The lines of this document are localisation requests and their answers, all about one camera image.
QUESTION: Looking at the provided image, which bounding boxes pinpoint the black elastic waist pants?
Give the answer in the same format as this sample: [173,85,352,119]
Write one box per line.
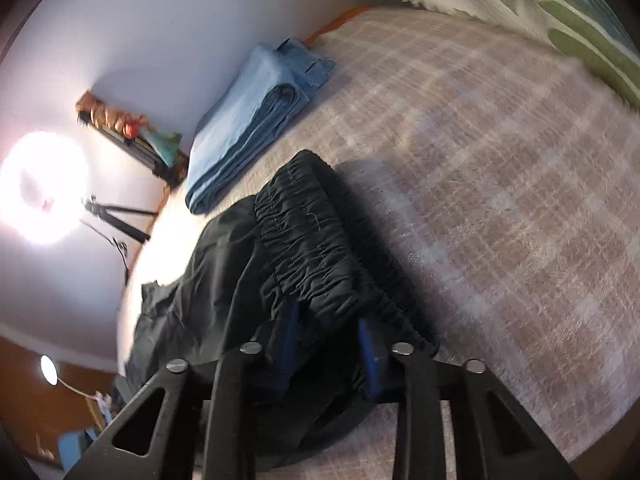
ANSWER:
[125,151,437,471]

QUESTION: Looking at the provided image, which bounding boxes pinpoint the pink plaid bed blanket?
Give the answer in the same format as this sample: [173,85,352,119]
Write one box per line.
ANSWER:
[115,5,640,480]

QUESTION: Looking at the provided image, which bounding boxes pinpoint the small black tripod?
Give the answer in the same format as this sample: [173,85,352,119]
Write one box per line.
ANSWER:
[82,195,158,245]

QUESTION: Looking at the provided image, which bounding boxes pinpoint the white clip desk lamp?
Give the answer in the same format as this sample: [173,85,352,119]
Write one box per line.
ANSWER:
[39,354,112,410]

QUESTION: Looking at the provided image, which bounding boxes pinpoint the folded light blue jeans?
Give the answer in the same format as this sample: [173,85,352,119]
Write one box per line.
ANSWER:
[184,38,335,214]

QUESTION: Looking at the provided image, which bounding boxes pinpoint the orange floral scarf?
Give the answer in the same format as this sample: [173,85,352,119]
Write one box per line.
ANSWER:
[75,91,186,167]

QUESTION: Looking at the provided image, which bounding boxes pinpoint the green striped white throw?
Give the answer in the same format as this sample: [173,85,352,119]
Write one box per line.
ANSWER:
[404,0,639,108]

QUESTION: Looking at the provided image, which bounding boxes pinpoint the black ring light cable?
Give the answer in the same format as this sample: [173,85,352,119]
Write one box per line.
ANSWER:
[79,219,132,286]

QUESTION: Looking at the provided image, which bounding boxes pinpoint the bright ring light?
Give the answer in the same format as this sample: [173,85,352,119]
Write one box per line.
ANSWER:
[1,131,92,246]

